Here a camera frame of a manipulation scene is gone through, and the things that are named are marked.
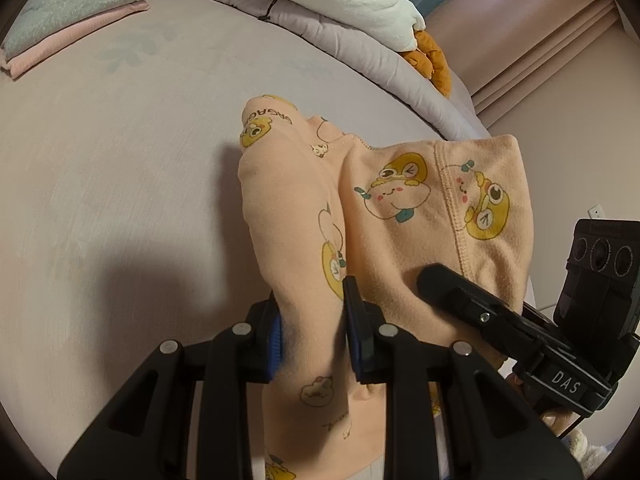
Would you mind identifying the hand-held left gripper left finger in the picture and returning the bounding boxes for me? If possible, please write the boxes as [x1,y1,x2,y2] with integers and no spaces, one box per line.
[56,292,286,480]

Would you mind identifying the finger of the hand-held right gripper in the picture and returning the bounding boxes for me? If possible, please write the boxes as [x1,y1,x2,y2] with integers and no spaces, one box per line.
[416,262,548,363]

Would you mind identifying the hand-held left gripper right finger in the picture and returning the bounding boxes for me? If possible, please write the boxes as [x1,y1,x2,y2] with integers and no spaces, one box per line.
[341,275,586,480]

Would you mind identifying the orange cartoon print pants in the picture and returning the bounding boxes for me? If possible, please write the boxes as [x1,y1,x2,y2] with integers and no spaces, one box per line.
[235,94,536,480]

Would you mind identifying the person's right hand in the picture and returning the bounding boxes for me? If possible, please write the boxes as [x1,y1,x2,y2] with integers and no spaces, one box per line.
[542,409,582,437]

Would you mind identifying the white fuzzy cloth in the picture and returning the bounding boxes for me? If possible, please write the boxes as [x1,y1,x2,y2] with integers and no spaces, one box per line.
[570,427,615,470]

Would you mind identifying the pale pink bed sheet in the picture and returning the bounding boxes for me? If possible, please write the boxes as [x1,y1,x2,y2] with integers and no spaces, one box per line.
[0,0,491,411]

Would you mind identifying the orange plush toy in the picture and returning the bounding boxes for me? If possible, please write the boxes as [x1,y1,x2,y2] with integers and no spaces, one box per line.
[402,30,452,98]

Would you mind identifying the beige curtain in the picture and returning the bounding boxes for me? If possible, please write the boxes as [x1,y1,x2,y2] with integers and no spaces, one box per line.
[425,0,640,128]

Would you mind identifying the pale pink quilt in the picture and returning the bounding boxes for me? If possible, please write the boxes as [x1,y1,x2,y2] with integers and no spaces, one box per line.
[147,0,493,141]

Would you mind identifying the pink folded cloth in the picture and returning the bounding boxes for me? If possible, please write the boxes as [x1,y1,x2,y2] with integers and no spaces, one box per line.
[0,0,151,81]

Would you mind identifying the teal folded towel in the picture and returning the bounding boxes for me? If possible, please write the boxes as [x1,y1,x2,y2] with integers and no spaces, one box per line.
[2,0,151,61]

